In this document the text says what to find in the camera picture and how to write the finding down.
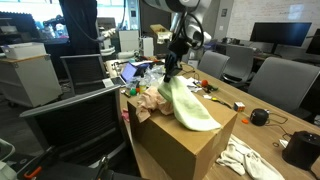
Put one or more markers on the green ball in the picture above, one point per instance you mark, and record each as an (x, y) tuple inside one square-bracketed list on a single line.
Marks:
[(133, 92)]

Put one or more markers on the white box appliance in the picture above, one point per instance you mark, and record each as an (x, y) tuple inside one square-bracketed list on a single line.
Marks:
[(129, 40)]

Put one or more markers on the grey office chair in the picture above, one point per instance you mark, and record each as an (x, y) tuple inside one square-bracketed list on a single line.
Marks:
[(213, 63), (283, 83), (238, 61)]

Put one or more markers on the orange ball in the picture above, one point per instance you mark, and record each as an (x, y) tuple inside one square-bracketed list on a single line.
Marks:
[(204, 83)]

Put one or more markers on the small orange disc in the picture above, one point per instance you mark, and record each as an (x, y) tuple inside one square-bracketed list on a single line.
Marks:
[(245, 121)]

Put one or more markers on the silver laptop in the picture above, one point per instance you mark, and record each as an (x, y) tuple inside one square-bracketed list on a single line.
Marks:
[(128, 71)]

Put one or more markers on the large cardboard box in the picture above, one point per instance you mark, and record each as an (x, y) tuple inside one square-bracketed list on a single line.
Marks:
[(180, 146)]

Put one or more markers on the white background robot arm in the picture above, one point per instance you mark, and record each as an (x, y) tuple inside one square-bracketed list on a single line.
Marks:
[(106, 36)]

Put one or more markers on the small white tag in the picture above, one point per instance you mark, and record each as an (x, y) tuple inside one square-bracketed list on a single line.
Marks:
[(207, 96)]

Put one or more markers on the white towel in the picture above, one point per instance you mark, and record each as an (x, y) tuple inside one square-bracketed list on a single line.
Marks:
[(246, 158)]

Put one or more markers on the light green cloth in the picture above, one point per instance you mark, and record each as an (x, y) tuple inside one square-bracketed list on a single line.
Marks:
[(190, 106)]

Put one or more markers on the black mesh office chair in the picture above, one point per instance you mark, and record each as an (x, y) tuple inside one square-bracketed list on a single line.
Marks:
[(83, 71)]

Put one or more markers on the rubik's cube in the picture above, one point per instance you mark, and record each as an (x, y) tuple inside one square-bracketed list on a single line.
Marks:
[(239, 106)]

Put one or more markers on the bright pink cloth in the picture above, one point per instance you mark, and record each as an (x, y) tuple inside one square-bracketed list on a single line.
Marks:
[(125, 115)]

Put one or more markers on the black curtain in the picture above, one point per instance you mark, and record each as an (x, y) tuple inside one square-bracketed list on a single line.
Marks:
[(80, 23)]

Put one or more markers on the black computer monitor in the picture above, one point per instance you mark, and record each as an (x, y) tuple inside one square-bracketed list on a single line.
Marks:
[(280, 33), (314, 41)]

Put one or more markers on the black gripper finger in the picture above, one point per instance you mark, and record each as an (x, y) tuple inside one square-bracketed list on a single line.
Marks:
[(168, 70), (177, 65)]

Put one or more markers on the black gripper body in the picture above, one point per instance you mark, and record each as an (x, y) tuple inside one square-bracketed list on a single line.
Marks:
[(180, 46)]

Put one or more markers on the black cylindrical container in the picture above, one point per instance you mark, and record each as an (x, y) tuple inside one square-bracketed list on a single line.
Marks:
[(301, 150)]

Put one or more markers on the white rounded plastic object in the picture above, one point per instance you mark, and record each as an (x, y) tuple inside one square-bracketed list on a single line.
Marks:
[(6, 166)]

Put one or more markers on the green black gadget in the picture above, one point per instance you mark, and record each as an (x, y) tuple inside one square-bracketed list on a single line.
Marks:
[(211, 88)]

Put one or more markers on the whiteboard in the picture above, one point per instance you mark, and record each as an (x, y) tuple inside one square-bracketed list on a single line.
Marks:
[(266, 11)]

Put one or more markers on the clear plastic bag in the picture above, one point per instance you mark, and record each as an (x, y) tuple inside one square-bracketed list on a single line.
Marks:
[(153, 75)]

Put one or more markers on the light pink cloth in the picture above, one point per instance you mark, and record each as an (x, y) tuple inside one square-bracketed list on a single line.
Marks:
[(150, 101)]

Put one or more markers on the white cabinet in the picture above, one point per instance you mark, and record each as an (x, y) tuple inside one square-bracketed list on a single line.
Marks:
[(30, 81)]

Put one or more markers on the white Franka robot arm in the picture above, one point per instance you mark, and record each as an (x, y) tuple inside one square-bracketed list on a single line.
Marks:
[(196, 20)]

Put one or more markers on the spray bottle yellow liquid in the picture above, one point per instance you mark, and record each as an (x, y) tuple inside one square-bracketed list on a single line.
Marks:
[(143, 86)]

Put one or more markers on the white storage tub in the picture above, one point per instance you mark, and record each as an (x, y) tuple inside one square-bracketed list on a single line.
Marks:
[(23, 50)]

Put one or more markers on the white paper stack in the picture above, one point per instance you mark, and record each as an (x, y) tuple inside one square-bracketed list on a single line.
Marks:
[(190, 83)]

